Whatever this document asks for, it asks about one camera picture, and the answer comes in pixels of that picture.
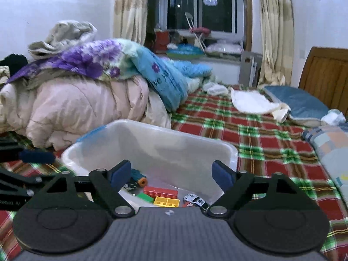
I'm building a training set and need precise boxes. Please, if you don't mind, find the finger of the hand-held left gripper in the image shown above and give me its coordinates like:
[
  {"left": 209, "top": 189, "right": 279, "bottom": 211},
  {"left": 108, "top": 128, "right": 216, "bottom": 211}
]
[
  {"left": 0, "top": 167, "right": 64, "bottom": 198},
  {"left": 0, "top": 139, "right": 55, "bottom": 165}
]

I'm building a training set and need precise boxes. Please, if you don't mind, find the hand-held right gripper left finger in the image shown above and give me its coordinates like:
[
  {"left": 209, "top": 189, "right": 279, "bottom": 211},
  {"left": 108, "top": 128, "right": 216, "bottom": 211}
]
[{"left": 35, "top": 159, "right": 136, "bottom": 218}]

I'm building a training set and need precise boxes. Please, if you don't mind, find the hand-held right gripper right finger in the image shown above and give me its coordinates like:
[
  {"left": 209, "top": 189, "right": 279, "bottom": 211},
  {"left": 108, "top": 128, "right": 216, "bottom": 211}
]
[{"left": 207, "top": 160, "right": 303, "bottom": 218}]

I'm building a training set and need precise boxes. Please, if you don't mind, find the dark teal toy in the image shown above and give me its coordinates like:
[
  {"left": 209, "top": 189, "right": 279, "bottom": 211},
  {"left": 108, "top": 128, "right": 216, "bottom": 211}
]
[{"left": 130, "top": 169, "right": 149, "bottom": 187}]

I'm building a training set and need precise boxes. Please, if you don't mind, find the green toy brick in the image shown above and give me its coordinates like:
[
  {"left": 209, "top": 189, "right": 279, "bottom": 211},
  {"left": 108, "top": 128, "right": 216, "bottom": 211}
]
[{"left": 137, "top": 192, "right": 154, "bottom": 204}]

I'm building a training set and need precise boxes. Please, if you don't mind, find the white toy car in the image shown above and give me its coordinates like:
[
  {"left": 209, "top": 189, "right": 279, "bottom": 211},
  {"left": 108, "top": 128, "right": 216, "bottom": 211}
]
[{"left": 183, "top": 193, "right": 210, "bottom": 210}]

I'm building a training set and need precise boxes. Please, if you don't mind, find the long red toy brick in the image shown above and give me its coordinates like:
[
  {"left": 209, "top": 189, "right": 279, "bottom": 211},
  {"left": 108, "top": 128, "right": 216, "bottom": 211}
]
[{"left": 143, "top": 186, "right": 179, "bottom": 199}]

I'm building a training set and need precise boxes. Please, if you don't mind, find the white plastic container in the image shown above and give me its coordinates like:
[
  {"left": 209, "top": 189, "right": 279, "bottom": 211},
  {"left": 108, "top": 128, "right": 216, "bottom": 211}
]
[{"left": 61, "top": 119, "right": 239, "bottom": 215}]

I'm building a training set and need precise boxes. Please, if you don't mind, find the yellow toy brick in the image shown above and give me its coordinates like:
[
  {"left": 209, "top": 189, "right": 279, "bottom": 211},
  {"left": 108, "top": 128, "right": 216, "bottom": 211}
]
[{"left": 154, "top": 196, "right": 180, "bottom": 208}]

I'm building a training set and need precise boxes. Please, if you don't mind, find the red green plaid bed sheet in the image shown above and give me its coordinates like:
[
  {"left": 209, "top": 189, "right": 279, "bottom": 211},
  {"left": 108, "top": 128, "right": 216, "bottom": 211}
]
[{"left": 0, "top": 85, "right": 348, "bottom": 261}]

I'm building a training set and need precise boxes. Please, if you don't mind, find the pink quilt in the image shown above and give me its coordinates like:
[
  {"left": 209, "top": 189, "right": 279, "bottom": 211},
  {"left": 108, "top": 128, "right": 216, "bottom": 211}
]
[{"left": 0, "top": 75, "right": 172, "bottom": 152}]

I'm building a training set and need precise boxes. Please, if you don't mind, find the cream cloth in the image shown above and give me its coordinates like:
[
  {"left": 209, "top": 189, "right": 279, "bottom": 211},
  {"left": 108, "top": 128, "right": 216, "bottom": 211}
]
[{"left": 231, "top": 87, "right": 290, "bottom": 123}]

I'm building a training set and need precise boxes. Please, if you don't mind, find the small white cloth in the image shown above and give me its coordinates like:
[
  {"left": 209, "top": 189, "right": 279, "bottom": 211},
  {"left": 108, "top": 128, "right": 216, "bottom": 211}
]
[{"left": 202, "top": 83, "right": 229, "bottom": 96}]

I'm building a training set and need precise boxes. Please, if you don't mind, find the dark cloth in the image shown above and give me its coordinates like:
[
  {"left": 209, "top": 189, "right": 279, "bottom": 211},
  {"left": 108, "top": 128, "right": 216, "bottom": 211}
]
[{"left": 0, "top": 54, "right": 29, "bottom": 70}]

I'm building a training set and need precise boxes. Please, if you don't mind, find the blue pillow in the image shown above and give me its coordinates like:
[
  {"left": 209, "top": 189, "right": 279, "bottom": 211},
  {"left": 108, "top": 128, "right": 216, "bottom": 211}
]
[{"left": 262, "top": 85, "right": 331, "bottom": 128}]

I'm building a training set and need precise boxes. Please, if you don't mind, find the light blue blanket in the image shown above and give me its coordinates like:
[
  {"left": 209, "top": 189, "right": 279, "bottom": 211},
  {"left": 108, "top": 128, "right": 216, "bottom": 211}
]
[{"left": 172, "top": 61, "right": 214, "bottom": 93}]

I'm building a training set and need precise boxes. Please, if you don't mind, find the grey panel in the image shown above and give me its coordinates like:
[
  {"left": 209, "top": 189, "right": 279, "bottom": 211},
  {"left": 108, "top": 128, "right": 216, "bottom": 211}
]
[{"left": 239, "top": 50, "right": 263, "bottom": 88}]

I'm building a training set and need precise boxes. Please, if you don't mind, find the patchwork print pillow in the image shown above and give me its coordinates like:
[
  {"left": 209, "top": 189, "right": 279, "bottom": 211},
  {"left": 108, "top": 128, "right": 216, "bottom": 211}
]
[{"left": 302, "top": 124, "right": 348, "bottom": 205}]

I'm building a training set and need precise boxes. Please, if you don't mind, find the purple and blue floral quilt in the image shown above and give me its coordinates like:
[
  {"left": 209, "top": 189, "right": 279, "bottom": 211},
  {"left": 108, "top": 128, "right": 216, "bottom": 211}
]
[{"left": 7, "top": 38, "right": 191, "bottom": 112}]

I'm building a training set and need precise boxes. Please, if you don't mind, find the beige crumpled cloth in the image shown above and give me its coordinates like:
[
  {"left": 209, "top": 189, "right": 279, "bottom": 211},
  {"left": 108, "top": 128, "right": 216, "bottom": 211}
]
[{"left": 28, "top": 20, "right": 98, "bottom": 61}]

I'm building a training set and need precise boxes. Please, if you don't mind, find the white crumpled cloth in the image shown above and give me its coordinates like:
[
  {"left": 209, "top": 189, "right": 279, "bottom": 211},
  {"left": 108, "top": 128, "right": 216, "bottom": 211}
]
[{"left": 321, "top": 109, "right": 347, "bottom": 126}]

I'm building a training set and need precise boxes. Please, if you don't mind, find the white pillow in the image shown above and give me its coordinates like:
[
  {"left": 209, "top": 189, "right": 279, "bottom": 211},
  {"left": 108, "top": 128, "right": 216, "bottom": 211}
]
[{"left": 205, "top": 42, "right": 244, "bottom": 57}]

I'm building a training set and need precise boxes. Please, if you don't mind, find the teal cushion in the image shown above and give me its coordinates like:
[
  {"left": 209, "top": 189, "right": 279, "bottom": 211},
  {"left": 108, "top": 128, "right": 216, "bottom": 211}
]
[{"left": 166, "top": 45, "right": 205, "bottom": 61}]

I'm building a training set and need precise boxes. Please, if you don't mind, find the red bag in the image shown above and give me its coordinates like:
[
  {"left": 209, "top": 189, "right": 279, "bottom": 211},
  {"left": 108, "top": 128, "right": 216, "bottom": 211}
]
[{"left": 155, "top": 30, "right": 171, "bottom": 51}]

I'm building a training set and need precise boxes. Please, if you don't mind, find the wooden headboard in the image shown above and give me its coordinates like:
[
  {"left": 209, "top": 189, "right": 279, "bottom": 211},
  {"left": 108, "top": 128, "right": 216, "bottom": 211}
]
[{"left": 298, "top": 47, "right": 348, "bottom": 118}]

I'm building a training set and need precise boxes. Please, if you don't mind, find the folding chair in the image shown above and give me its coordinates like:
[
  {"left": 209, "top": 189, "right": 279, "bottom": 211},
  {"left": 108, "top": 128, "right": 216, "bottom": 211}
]
[{"left": 185, "top": 12, "right": 212, "bottom": 51}]

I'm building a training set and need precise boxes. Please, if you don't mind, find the beige patterned curtain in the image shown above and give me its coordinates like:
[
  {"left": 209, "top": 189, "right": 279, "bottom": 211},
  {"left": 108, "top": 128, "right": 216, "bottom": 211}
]
[
  {"left": 113, "top": 0, "right": 149, "bottom": 46},
  {"left": 257, "top": 0, "right": 296, "bottom": 87}
]

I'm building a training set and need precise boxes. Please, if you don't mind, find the window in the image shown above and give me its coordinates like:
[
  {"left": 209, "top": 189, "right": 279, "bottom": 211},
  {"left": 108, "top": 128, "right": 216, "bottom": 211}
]
[{"left": 148, "top": 0, "right": 252, "bottom": 42}]

